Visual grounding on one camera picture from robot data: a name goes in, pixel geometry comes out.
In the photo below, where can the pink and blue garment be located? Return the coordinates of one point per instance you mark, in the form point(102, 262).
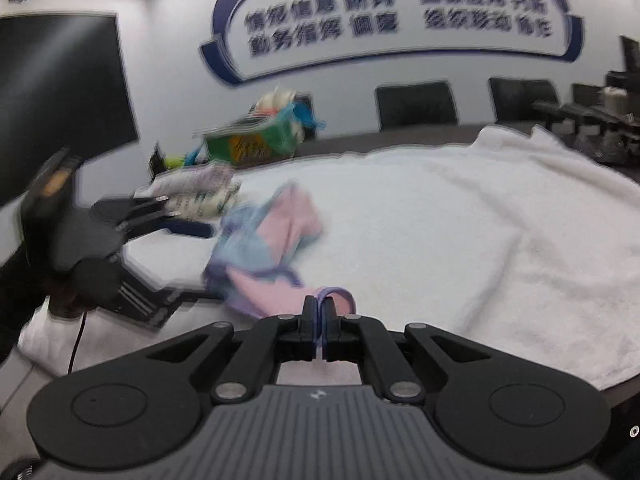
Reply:
point(280, 230)

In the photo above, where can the folded pink cloth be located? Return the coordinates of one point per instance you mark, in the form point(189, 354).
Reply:
point(195, 180)

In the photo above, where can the black wall screen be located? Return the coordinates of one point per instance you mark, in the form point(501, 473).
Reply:
point(60, 105)

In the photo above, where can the green woven bag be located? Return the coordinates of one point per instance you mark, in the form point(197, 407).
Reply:
point(255, 142)

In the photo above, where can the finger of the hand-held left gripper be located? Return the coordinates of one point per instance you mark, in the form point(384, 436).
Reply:
point(150, 305)
point(187, 229)

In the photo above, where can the white towel blanket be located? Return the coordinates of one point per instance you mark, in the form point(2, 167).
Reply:
point(450, 235)

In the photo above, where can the black office chair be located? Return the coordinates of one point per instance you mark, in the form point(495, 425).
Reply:
point(417, 105)
point(522, 99)

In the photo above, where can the blue wall sign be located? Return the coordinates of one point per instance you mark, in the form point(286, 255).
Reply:
point(400, 15)

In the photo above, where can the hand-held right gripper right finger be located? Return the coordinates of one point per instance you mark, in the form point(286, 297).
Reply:
point(330, 330)

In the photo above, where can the dark desk equipment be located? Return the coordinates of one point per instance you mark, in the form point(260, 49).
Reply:
point(600, 120)

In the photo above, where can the folded white green-flowered cloth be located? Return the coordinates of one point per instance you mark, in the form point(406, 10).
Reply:
point(210, 205)

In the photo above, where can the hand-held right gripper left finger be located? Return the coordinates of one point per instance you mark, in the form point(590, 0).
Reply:
point(311, 327)

